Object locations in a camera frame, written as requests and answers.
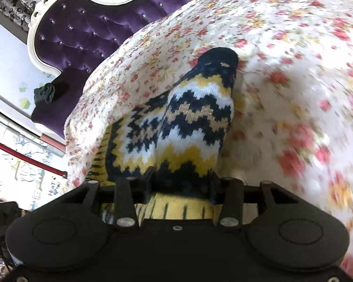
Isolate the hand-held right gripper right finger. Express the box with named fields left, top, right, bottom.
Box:
left=209, top=173, right=279, bottom=229

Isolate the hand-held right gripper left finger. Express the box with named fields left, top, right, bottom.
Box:
left=76, top=167, right=157, bottom=229

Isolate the zigzag knit sweater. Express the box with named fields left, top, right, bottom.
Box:
left=87, top=47, right=245, bottom=221

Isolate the printed cartoon mat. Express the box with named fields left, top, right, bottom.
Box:
left=0, top=114, right=68, bottom=204

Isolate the red bar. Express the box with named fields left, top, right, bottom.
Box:
left=0, top=137, right=69, bottom=178

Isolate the floral bedspread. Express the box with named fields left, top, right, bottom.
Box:
left=64, top=0, right=353, bottom=282

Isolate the dark green cloth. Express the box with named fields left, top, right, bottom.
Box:
left=33, top=82, right=58, bottom=105

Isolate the purple tufted headboard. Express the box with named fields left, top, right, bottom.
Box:
left=27, top=0, right=245, bottom=139

